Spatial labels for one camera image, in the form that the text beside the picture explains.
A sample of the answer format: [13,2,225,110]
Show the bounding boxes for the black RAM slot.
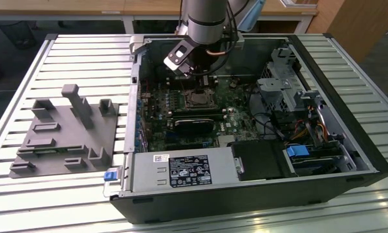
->
[172,111,223,115]
[172,113,224,117]
[172,115,225,120]
[173,108,221,112]

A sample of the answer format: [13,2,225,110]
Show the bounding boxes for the black open PC case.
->
[108,33,388,225]

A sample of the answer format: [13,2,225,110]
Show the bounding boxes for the silver topped CPU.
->
[191,93,211,104]

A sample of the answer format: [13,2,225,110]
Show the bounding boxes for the silver power supply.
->
[129,143,243,192]

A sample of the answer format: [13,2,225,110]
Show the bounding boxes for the CPU socket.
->
[180,87,217,110]

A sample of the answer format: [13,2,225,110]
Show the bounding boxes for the yellow orange power wires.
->
[293,104,331,144]

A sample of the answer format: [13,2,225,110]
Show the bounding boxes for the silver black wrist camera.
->
[163,40,197,77]

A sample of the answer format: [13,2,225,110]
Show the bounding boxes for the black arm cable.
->
[224,0,243,59]

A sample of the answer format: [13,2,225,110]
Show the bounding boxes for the black plastic shroud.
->
[229,140,293,182]

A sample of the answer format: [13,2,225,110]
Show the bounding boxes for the silver finned heat sink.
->
[217,135,239,148]

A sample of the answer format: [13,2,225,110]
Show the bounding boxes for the green motherboard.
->
[137,72,263,152]

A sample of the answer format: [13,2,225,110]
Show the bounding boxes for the metal disk cage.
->
[257,47,324,114]

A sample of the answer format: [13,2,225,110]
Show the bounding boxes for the grey parts rack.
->
[8,83,120,180]

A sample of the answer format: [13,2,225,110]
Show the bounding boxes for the white tray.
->
[280,0,320,8]

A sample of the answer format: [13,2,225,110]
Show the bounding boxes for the wooden desk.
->
[0,0,321,34]

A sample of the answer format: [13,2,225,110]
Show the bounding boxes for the graphics card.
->
[172,117,216,134]

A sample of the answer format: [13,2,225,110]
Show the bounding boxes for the wooden cabinet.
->
[305,0,388,64]

